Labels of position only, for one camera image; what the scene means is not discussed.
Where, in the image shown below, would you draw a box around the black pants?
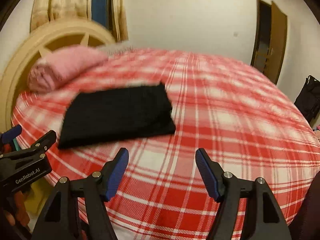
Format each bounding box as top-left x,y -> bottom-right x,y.
58,82 -> 176,150

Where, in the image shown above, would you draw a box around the black bag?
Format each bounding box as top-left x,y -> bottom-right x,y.
294,75 -> 319,127

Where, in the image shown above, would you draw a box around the red plaid bed sheet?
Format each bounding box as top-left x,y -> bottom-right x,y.
11,49 -> 319,239

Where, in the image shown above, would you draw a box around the beige curtain left panel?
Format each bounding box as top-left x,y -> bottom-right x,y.
30,0 -> 92,32

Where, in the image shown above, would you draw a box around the window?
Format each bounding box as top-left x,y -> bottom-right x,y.
91,0 -> 112,31

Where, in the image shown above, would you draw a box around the grey striped pillow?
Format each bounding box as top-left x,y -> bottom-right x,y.
96,43 -> 135,57

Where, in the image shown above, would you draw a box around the pink folded blanket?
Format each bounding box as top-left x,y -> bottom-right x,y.
27,45 -> 108,93

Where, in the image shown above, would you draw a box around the beige curtain panel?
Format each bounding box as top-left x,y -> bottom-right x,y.
111,0 -> 129,42
30,0 -> 92,32

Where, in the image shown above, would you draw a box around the left hand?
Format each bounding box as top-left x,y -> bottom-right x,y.
1,190 -> 31,239

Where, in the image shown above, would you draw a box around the beige curtain right panel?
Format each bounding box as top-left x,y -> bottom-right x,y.
111,0 -> 129,42

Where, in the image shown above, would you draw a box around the brown wooden door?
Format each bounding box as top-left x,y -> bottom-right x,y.
251,0 -> 287,84

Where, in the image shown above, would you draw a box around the cream wooden headboard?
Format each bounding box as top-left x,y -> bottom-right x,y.
1,18 -> 116,132

